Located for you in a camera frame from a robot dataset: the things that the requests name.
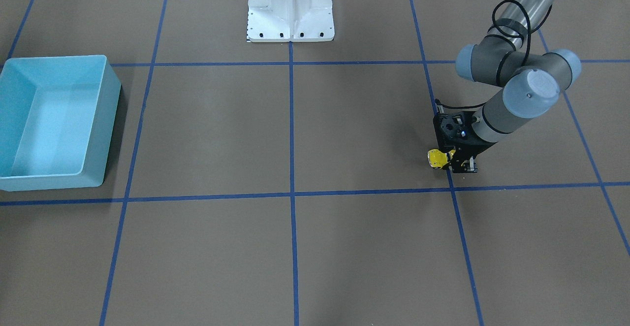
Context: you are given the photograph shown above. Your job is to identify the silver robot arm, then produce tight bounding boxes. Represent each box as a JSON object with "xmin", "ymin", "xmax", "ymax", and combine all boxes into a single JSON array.
[{"xmin": 427, "ymin": 0, "xmax": 581, "ymax": 174}]

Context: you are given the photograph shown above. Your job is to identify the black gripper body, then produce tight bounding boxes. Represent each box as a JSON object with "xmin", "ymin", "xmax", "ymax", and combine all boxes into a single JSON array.
[{"xmin": 433, "ymin": 111, "xmax": 493, "ymax": 174}]

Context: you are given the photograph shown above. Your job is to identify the white pedestal column base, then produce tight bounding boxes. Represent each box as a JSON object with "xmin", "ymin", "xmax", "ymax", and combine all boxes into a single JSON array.
[{"xmin": 246, "ymin": 0, "xmax": 335, "ymax": 43}]

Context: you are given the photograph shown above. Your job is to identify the light blue plastic bin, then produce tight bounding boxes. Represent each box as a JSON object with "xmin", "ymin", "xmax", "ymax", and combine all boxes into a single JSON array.
[{"xmin": 0, "ymin": 55, "xmax": 122, "ymax": 192}]

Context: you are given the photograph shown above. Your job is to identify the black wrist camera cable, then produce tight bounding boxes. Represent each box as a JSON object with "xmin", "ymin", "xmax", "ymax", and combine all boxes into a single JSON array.
[{"xmin": 436, "ymin": 0, "xmax": 547, "ymax": 110}]

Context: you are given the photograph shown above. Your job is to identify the yellow beetle toy car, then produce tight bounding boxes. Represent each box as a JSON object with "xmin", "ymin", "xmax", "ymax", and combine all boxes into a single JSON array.
[{"xmin": 427, "ymin": 149, "xmax": 455, "ymax": 170}]

